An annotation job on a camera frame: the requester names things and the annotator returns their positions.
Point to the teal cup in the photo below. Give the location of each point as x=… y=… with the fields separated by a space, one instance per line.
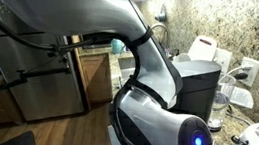
x=117 y=46

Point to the stainless steel appliance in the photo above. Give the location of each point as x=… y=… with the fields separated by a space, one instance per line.
x=48 y=98

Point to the white switch plate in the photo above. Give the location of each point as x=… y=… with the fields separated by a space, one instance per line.
x=222 y=59

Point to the white cutting board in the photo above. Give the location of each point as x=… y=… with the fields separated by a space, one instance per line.
x=202 y=52

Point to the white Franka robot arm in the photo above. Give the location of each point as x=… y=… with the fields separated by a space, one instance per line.
x=61 y=3

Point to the curved steel faucet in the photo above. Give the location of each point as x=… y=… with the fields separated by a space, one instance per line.
x=165 y=28

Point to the black and white coffee machine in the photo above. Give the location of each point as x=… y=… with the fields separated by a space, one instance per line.
x=201 y=92

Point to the white paper booklet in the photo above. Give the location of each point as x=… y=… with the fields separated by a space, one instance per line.
x=243 y=97

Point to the dark grey hanging utensil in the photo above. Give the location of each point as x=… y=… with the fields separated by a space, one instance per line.
x=161 y=16

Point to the kitchen sink basin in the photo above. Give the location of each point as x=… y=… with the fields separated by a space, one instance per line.
x=126 y=68

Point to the white wall outlet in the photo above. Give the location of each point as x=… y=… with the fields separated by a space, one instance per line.
x=253 y=77

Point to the black built-in microwave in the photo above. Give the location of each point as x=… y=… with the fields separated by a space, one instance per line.
x=97 y=46

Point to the large white plate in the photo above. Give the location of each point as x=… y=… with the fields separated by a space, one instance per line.
x=182 y=57

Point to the black power plug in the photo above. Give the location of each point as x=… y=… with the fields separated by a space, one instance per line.
x=240 y=76

